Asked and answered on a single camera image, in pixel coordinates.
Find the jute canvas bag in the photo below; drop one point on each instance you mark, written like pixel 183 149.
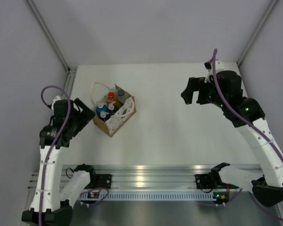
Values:
pixel 116 121

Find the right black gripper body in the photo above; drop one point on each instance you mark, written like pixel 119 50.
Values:
pixel 211 94

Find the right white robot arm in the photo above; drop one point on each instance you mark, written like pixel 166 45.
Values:
pixel 248 118

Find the clear bottle black cap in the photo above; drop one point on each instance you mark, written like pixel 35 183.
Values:
pixel 121 95

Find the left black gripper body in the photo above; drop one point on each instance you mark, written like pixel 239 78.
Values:
pixel 71 121

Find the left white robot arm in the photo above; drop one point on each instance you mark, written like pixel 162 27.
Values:
pixel 52 206

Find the yellow bottle red cap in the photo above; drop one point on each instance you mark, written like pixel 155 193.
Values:
pixel 113 99

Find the aluminium mounting rail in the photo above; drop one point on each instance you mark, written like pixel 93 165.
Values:
pixel 153 177

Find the slotted cable duct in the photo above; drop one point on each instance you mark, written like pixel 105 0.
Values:
pixel 160 196

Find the large orange blue pump bottle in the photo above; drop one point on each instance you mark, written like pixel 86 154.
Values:
pixel 101 107

